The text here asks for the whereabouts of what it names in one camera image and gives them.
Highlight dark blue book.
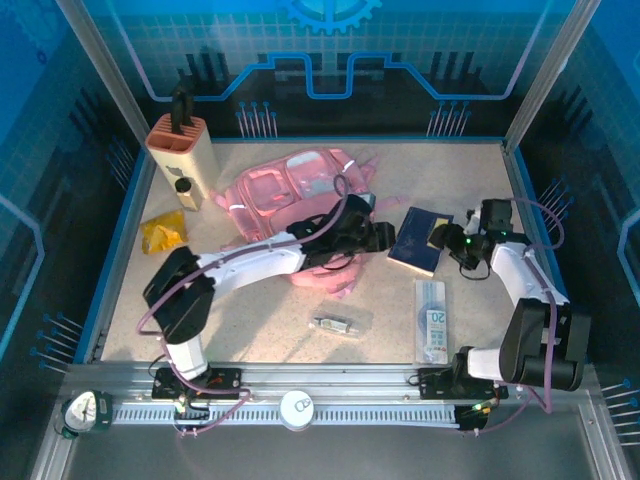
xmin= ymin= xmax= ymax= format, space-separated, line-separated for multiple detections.
xmin=386 ymin=206 xmax=455 ymax=278

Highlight pink student backpack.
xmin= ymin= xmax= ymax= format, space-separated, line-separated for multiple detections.
xmin=208 ymin=147 xmax=409 ymax=301

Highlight clear ruler pack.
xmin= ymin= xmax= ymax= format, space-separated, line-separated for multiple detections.
xmin=413 ymin=278 xmax=449 ymax=365

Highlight small clear plastic bag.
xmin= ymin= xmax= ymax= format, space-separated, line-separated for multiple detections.
xmin=308 ymin=302 xmax=374 ymax=341

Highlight yellow snack bag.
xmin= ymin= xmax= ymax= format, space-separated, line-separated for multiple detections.
xmin=139 ymin=209 xmax=190 ymax=256

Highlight small bottle with black cap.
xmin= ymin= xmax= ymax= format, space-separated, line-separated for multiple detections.
xmin=173 ymin=177 xmax=205 ymax=213

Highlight beige knife block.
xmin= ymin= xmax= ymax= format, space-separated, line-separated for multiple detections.
xmin=144 ymin=113 xmax=221 ymax=199

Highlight white round lid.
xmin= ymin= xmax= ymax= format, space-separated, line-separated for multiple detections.
xmin=278 ymin=388 xmax=316 ymax=430

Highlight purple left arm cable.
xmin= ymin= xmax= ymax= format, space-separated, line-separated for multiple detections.
xmin=135 ymin=172 xmax=351 ymax=441

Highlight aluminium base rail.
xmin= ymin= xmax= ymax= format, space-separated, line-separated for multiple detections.
xmin=64 ymin=362 xmax=596 ymax=399

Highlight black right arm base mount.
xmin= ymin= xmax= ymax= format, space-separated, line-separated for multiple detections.
xmin=417 ymin=366 xmax=509 ymax=401

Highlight white slotted cable duct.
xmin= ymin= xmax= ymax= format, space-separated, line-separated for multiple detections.
xmin=112 ymin=402 xmax=459 ymax=427

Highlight aluminium frame post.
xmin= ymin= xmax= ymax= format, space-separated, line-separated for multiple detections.
xmin=502 ymin=0 xmax=604 ymax=154
xmin=54 ymin=0 xmax=151 ymax=144

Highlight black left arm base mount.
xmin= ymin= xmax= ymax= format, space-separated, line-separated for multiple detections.
xmin=151 ymin=366 xmax=244 ymax=401

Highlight black handles in block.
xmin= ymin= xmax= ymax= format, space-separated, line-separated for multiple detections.
xmin=171 ymin=84 xmax=197 ymax=136

